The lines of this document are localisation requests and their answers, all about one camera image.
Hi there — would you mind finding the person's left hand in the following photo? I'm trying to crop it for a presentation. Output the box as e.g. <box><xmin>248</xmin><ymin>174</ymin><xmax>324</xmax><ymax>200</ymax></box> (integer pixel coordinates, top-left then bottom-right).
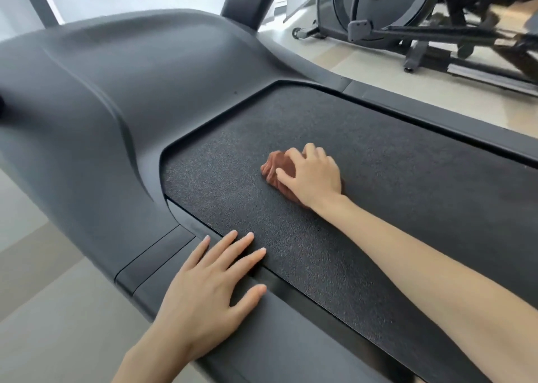
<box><xmin>126</xmin><ymin>230</ymin><xmax>268</xmax><ymax>367</ymax></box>

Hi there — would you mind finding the person's right hand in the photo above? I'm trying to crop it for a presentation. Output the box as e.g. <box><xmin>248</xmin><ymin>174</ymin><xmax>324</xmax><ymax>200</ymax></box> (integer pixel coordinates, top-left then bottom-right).
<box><xmin>275</xmin><ymin>143</ymin><xmax>350</xmax><ymax>211</ymax></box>

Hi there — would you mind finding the brown cleaning cloth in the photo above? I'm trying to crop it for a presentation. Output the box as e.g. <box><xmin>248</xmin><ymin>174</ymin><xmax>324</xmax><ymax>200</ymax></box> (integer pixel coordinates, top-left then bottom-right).
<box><xmin>260</xmin><ymin>151</ymin><xmax>345</xmax><ymax>207</ymax></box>

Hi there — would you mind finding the stained grey treadmill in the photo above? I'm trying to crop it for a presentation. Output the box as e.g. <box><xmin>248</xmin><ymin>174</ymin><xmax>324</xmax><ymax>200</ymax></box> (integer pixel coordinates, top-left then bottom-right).
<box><xmin>0</xmin><ymin>0</ymin><xmax>538</xmax><ymax>383</ymax></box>

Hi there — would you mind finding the person's right forearm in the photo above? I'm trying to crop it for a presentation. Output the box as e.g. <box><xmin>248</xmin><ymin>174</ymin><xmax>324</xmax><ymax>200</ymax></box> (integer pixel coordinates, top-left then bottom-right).
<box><xmin>317</xmin><ymin>195</ymin><xmax>538</xmax><ymax>383</ymax></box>

